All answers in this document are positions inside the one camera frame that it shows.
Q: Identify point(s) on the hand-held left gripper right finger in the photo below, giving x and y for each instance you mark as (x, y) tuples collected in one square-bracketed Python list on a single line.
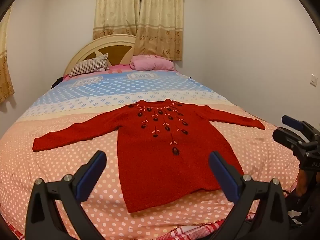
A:
[(223, 177)]

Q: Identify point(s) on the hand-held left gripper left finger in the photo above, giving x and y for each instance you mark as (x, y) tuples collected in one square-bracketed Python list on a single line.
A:
[(93, 172)]

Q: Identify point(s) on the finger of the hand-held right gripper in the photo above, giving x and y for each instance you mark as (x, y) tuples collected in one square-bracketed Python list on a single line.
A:
[(296, 123), (285, 137)]

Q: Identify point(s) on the red embroidered knit sweater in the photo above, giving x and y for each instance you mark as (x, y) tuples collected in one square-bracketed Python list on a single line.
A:
[(160, 152)]

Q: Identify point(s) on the person's right hand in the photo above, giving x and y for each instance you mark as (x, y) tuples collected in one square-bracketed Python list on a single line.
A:
[(303, 182)]

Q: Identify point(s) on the polka dot bedspread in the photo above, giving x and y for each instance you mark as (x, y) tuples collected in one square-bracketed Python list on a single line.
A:
[(75, 167)]

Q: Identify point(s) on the person's dark clothing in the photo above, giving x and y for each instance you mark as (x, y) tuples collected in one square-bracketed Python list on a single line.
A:
[(305, 212)]

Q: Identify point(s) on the dark cloth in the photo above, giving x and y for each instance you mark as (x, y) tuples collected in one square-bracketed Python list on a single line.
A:
[(57, 82)]

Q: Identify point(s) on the striped pillow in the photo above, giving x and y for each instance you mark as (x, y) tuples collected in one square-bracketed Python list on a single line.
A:
[(87, 65)]

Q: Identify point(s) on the pink pillow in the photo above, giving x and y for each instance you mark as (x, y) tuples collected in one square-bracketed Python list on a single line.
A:
[(151, 63)]

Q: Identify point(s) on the cream wooden headboard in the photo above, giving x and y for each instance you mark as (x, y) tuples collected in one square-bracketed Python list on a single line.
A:
[(117, 47)]

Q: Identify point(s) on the beige side curtain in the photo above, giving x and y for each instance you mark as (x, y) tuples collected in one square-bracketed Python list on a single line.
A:
[(5, 62)]

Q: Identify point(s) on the beige floral window curtain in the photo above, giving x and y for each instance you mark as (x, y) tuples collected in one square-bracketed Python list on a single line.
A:
[(147, 17)]

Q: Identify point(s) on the white wall switch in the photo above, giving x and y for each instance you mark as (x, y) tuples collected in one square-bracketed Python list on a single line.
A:
[(314, 80)]

